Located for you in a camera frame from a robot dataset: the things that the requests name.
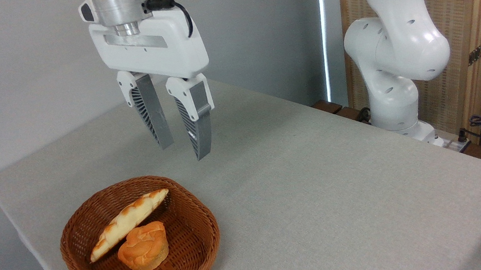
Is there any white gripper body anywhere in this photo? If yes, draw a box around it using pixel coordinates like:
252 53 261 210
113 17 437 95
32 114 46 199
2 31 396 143
87 5 212 90

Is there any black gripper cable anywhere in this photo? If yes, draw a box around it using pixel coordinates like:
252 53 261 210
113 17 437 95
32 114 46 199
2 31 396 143
142 0 195 43

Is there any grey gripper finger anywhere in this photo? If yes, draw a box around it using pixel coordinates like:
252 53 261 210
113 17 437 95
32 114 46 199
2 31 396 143
164 72 222 164
116 65 175 155

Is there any dark brown wooden slat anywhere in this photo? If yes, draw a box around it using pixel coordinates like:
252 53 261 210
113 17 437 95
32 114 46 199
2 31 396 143
311 97 344 117
334 104 370 128

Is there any brown woven wicker basket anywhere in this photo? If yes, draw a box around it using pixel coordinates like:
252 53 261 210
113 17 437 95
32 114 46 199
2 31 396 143
53 168 225 270

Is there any long braided golden bread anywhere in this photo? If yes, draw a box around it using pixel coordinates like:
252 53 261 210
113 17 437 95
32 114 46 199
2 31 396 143
82 188 177 264

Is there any grey tablecloth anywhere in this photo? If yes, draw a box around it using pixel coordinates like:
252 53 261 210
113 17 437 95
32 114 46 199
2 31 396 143
0 44 481 270

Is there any brass screen hinge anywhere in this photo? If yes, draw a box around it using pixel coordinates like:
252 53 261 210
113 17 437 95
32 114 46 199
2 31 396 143
465 38 481 66

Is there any black base cable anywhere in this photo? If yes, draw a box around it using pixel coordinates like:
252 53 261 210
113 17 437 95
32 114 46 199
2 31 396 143
355 107 373 126

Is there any orange muffin-shaped bread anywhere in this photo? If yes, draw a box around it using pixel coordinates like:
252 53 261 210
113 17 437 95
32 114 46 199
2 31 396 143
114 220 172 270

